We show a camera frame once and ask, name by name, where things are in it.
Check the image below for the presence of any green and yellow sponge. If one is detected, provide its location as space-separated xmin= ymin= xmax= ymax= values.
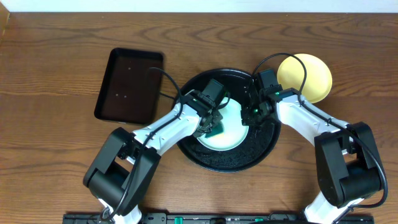
xmin=205 ymin=123 xmax=224 ymax=139

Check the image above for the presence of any white plate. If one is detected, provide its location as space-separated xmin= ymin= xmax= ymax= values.
xmin=197 ymin=97 xmax=249 ymax=151

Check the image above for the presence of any yellow plate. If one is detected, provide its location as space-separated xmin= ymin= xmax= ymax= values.
xmin=277 ymin=54 xmax=332 ymax=103

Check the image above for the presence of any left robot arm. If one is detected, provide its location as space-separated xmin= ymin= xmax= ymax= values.
xmin=83 ymin=90 xmax=227 ymax=223

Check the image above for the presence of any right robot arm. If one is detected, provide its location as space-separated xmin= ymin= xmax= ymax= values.
xmin=241 ymin=86 xmax=388 ymax=223

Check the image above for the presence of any round black serving tray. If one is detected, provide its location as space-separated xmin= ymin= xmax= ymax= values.
xmin=177 ymin=68 xmax=281 ymax=172

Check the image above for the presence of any black rectangular water tray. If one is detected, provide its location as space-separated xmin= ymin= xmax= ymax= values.
xmin=94 ymin=48 xmax=164 ymax=124

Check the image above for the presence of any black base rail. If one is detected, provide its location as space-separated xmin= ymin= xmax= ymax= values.
xmin=62 ymin=213 xmax=375 ymax=224

